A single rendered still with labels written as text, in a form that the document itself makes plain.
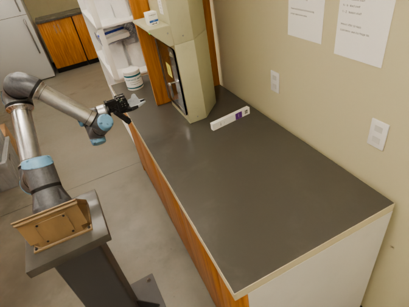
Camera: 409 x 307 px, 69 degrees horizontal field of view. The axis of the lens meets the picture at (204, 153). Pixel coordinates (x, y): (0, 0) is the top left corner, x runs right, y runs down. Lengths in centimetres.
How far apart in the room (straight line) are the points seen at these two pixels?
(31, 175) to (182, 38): 94
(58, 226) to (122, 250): 122
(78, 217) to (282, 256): 79
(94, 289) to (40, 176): 61
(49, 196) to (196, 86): 94
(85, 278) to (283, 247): 90
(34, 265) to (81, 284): 29
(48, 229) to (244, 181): 82
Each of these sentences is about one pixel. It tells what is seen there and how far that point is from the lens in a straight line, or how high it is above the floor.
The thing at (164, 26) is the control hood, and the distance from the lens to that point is 159.
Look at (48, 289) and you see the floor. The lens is 257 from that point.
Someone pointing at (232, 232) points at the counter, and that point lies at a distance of 116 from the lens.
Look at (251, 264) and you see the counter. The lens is 109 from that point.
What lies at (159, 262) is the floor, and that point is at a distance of 232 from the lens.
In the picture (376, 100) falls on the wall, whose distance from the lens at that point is 124.
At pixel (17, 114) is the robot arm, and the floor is 132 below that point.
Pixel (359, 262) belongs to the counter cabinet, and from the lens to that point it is 150.
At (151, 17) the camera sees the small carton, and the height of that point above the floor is 155.
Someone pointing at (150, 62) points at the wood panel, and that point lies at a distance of 200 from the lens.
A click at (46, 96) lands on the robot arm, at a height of 137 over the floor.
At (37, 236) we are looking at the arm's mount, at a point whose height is 102.
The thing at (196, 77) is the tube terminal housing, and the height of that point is 121.
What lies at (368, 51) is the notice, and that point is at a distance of 121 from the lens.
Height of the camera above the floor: 186
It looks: 37 degrees down
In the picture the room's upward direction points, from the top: 10 degrees counter-clockwise
